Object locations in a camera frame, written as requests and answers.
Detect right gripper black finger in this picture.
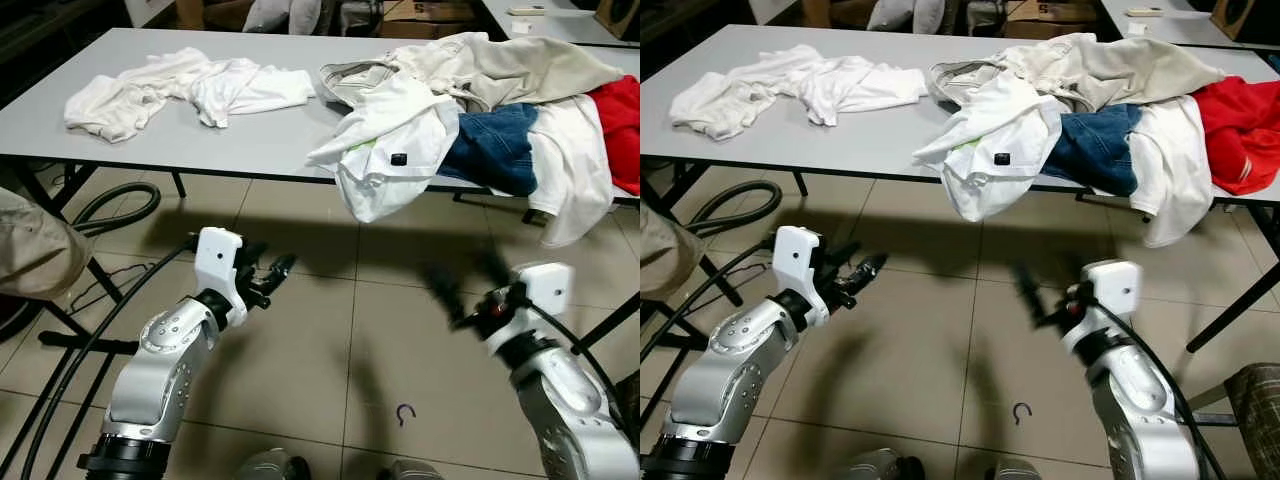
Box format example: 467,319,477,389
424,262,469,329
1010,262,1051,329
476,250,513,295
1058,252,1093,293

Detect red garment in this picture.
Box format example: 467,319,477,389
1192,75,1280,197
585,74,641,197

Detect white t-shirt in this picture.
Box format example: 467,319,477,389
525,94,615,249
668,44,816,142
188,57,317,130
64,46,213,144
1128,95,1216,249
795,55,929,128

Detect large grey table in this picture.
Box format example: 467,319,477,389
0,27,641,356
640,25,1280,351

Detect blue jeans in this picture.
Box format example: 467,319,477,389
438,102,542,198
1040,102,1146,198

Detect beige garment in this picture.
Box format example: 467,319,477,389
0,185,97,301
640,200,681,301

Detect white polo shirt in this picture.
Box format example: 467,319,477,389
305,72,463,225
912,72,1066,223

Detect beige jeans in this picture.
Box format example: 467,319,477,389
318,31,627,113
928,32,1227,113

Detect brown woven stool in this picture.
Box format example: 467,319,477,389
1224,362,1280,480

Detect brown cardboard box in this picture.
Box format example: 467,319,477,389
380,0,479,41
1005,0,1101,41

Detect white panel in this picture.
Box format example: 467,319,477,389
125,0,179,28
745,0,801,26

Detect wooden speaker box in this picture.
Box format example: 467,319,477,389
1210,0,1259,41
593,0,641,39

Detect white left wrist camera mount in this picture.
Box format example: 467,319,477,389
772,226,831,326
192,227,249,326

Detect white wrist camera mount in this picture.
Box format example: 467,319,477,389
1078,260,1143,346
505,262,573,351
772,226,831,326
192,227,249,326

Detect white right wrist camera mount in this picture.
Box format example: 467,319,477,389
505,262,573,351
1078,260,1143,346

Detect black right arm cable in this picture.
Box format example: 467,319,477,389
515,296,641,451
1095,300,1226,480

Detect black hose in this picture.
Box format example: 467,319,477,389
688,180,784,239
68,180,163,239

